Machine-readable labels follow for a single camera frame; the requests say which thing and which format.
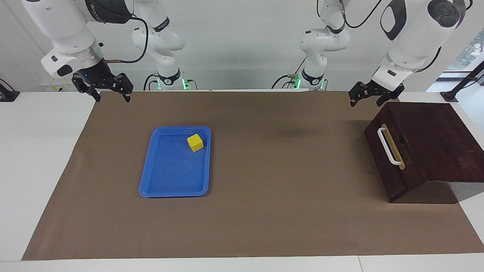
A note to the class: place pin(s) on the yellow block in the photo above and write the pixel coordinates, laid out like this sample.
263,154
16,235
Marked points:
195,142

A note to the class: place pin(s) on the window with green foliage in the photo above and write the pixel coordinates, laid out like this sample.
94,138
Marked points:
469,53

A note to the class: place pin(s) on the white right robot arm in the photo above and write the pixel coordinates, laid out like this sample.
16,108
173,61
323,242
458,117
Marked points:
68,30

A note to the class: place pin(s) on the blue plastic tray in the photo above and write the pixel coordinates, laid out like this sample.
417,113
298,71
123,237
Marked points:
172,173

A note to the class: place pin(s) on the brown paper table mat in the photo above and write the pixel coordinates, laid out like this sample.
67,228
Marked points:
264,211

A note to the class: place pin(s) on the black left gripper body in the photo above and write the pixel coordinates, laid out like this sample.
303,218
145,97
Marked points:
379,88

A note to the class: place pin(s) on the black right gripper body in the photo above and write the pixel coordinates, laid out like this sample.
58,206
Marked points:
99,75

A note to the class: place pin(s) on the dark wooden drawer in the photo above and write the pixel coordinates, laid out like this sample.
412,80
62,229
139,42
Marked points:
385,177

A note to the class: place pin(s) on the white wall socket box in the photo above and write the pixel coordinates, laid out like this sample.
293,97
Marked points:
53,87

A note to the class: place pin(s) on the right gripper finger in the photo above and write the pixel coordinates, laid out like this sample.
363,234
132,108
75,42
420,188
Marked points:
82,83
124,83

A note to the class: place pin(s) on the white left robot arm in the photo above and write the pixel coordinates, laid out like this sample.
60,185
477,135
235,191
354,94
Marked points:
412,34

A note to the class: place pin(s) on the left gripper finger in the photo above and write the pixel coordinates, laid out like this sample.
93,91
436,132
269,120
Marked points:
361,90
391,95

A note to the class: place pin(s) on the dark wooden drawer cabinet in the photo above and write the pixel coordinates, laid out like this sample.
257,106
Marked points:
442,139

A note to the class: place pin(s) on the black clamp mount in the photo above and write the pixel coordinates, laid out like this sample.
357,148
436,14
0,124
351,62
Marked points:
7,94

